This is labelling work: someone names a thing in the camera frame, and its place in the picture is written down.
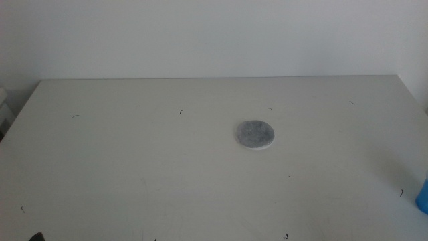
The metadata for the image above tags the blue plastic cup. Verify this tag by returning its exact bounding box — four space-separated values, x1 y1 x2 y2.
415 176 428 216

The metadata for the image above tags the round grey cup mat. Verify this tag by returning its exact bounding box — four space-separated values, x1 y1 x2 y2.
234 119 276 151

